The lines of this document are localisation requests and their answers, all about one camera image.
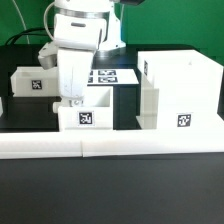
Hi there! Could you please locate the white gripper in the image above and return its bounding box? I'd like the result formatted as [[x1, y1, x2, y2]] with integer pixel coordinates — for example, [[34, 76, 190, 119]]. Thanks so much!
[[57, 49, 94, 107]]

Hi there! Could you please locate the white front rail right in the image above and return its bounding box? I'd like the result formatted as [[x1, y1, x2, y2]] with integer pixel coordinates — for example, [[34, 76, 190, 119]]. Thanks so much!
[[82, 129, 224, 157]]

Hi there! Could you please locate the white rear drawer tray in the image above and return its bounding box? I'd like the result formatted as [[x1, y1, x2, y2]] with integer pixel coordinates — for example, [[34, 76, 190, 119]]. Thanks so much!
[[11, 67, 59, 97]]

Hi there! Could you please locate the white drawer tray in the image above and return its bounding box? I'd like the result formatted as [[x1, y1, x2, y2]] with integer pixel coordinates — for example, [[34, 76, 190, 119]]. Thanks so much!
[[11, 67, 59, 97], [53, 86, 113, 132]]

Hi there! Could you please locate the white front drawer tray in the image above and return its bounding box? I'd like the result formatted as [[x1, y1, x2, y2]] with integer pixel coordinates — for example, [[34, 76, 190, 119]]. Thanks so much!
[[53, 86, 113, 132]]

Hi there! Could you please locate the white drawer cabinet box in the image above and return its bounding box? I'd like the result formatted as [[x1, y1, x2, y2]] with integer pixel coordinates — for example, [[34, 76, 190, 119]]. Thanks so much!
[[137, 50, 224, 129]]

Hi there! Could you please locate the black cable bundle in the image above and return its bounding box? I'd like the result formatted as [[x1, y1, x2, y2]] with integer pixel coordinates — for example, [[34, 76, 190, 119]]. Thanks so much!
[[4, 27, 54, 46]]

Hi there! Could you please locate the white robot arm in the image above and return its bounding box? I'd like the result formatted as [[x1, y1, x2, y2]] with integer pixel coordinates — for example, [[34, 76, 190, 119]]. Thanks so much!
[[38, 0, 126, 107]]

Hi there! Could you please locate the thin white cable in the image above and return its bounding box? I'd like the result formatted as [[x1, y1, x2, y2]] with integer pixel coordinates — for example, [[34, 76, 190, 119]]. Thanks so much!
[[11, 0, 31, 45]]

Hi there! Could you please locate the marker tag sheet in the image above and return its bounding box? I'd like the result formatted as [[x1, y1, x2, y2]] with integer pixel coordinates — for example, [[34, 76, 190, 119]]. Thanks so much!
[[88, 69, 138, 85]]

